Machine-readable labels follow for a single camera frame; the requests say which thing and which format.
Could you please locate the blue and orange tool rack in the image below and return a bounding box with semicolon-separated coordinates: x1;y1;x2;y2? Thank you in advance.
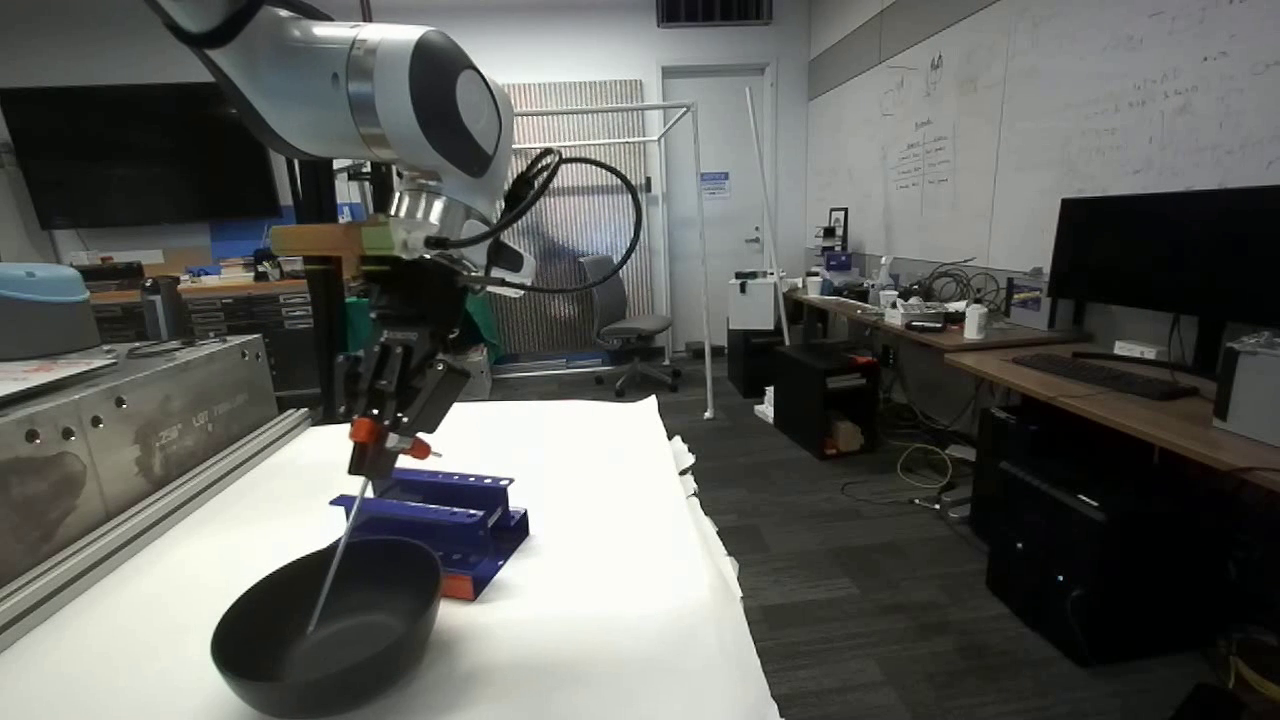
329;464;535;603

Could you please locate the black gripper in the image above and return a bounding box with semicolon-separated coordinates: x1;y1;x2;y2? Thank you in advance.
342;257;490;441

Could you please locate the teal and grey device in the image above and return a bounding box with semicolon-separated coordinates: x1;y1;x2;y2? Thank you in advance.
0;260;103;362

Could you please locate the small black cabinet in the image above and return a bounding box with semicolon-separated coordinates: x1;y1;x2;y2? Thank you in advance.
769;341;885;464

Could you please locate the white table surface board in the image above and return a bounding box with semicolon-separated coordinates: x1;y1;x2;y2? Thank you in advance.
0;390;782;720

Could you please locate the white box device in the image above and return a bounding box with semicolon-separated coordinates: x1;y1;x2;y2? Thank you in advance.
1208;329;1280;451

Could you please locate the grey office chair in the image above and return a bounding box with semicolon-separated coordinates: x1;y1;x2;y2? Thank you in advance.
590;307;683;401

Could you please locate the grey metal machine rail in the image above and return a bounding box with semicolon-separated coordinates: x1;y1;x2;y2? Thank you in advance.
0;331;320;652

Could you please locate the black computer monitor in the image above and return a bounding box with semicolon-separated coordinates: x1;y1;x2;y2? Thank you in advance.
1044;178;1280;381

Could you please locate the white pipe frame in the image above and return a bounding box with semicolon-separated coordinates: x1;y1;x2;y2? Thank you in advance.
509;101;721;424

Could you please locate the black bowl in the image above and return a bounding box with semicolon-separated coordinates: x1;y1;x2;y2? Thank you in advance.
208;531;449;720

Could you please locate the black keyboard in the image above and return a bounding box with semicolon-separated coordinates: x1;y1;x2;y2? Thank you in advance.
1007;345;1204;404

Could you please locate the large black wall screen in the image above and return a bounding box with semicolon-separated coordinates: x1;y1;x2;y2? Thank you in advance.
0;78;289;230

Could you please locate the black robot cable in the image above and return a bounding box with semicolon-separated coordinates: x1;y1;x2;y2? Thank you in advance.
434;144;649;300

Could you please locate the ceiling air vent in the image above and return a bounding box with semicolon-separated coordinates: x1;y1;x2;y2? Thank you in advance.
650;0;780;26

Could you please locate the wooden desk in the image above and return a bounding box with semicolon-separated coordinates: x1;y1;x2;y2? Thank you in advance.
940;341;1280;481

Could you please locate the white door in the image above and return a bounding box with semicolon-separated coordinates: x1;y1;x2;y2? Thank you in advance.
660;63;777;355

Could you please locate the orange handled tool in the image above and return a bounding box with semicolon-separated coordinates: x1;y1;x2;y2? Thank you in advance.
301;407;444;644

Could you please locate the coiled cable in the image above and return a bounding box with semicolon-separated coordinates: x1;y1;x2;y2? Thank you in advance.
891;441;964;495

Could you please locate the cluttered wooden bench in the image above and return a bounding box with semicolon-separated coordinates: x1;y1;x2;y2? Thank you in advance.
780;285;1089;358

